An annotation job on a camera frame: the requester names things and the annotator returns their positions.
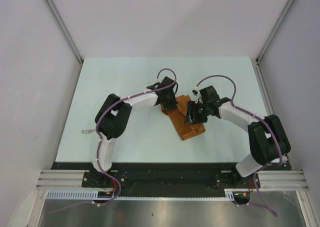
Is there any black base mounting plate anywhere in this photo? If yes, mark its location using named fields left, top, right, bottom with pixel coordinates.
left=41, top=162, right=290, bottom=198

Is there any white slotted cable duct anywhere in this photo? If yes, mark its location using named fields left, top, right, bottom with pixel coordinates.
left=46, top=190, right=235, bottom=201

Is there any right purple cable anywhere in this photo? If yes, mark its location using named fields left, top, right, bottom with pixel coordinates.
left=193, top=74, right=285, bottom=217

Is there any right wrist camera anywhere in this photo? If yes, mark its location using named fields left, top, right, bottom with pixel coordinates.
left=192, top=86, right=203, bottom=103

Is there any orange cloth napkin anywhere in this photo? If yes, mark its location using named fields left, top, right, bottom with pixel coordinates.
left=161, top=95, right=206, bottom=141

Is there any right aluminium frame post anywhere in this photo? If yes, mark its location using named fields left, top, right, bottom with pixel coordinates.
left=255, top=0, right=296, bottom=64

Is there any aluminium frame post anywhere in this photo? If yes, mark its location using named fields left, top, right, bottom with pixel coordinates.
left=255, top=0, right=296, bottom=64
left=43, top=0, right=84, bottom=66

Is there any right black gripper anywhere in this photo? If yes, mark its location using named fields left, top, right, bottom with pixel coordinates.
left=184, top=100, right=210, bottom=125

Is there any left aluminium frame post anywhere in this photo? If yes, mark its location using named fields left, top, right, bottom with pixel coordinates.
left=43, top=0, right=84, bottom=66

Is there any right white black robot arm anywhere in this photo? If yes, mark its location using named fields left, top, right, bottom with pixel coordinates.
left=184, top=85, right=291, bottom=188

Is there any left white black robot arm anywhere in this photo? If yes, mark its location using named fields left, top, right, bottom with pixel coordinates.
left=92, top=76, right=178, bottom=187

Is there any right aluminium frame rail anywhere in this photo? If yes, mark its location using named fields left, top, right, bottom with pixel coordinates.
left=251, top=58, right=318, bottom=227

